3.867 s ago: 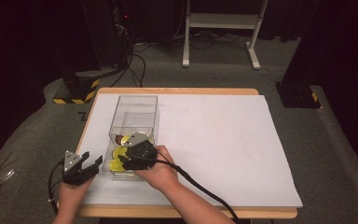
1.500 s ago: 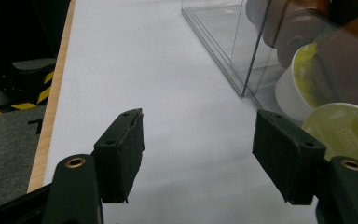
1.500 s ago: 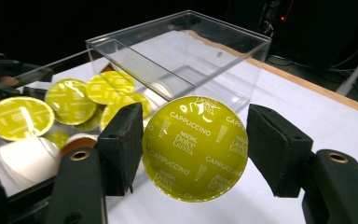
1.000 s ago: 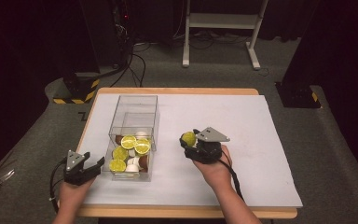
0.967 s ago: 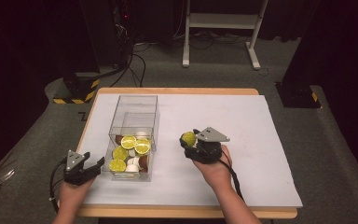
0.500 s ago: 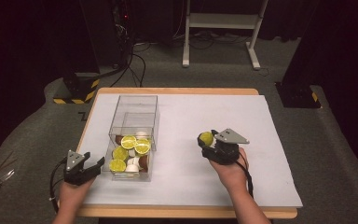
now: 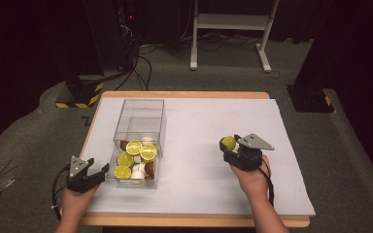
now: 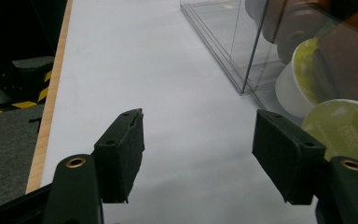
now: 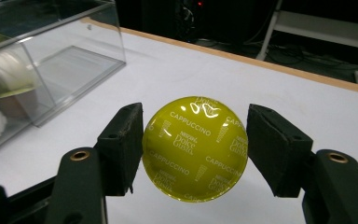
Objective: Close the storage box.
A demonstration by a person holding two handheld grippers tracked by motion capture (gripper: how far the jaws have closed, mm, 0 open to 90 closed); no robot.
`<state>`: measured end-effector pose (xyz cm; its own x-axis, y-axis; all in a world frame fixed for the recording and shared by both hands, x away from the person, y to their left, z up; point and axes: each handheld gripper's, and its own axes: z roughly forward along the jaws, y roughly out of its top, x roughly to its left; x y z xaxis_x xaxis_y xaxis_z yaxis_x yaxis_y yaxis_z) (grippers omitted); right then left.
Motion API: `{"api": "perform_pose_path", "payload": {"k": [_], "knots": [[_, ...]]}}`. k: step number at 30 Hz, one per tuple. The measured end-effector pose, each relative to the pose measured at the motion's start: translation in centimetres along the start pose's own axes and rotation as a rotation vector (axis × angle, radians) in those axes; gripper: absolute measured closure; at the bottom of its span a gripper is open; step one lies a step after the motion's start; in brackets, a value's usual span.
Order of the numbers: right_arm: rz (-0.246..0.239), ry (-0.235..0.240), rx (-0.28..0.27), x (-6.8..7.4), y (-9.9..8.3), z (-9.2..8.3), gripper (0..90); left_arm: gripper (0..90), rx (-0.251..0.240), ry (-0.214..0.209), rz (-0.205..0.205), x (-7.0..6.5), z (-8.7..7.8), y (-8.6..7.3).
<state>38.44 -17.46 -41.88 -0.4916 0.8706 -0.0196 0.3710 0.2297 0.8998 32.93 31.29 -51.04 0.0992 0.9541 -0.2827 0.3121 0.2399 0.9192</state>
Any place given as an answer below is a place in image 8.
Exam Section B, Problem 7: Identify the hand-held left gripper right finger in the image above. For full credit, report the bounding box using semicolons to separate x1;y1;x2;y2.
252;108;327;206

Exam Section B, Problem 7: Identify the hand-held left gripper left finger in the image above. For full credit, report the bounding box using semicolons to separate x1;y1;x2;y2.
92;107;145;205

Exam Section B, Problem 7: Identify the clear plastic box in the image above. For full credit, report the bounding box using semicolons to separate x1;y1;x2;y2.
180;0;358;175

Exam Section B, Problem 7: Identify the white table sheet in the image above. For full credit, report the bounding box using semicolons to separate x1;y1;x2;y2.
39;0;322;224

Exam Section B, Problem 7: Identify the black yellow striped stand base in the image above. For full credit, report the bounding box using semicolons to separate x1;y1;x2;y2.
0;55;56;117

